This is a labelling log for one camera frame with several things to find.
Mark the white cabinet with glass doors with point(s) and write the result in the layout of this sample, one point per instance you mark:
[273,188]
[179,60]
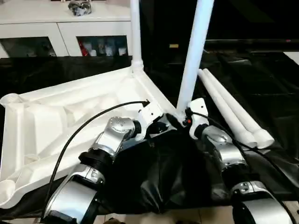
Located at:
[56,25]

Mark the small tan label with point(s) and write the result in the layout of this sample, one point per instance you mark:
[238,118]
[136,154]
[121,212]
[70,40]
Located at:
[174,46]

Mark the white plastic table top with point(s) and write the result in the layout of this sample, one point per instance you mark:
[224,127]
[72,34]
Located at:
[56,121]

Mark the long black bar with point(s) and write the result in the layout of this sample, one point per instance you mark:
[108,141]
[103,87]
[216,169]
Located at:
[257,45]

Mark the small red bottle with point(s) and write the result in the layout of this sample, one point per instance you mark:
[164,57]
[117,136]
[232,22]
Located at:
[84,48]

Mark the grey metal clutter object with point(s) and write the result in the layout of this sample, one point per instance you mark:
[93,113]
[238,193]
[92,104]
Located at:
[80,8]

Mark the glossy black mat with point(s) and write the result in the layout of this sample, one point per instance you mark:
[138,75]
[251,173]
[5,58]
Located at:
[266,84]

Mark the small white jar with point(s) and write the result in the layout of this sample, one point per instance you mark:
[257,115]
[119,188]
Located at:
[101,49]

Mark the white plastic table leg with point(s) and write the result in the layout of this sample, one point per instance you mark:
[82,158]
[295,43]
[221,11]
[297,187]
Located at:
[224,109]
[194,51]
[136,37]
[238,109]

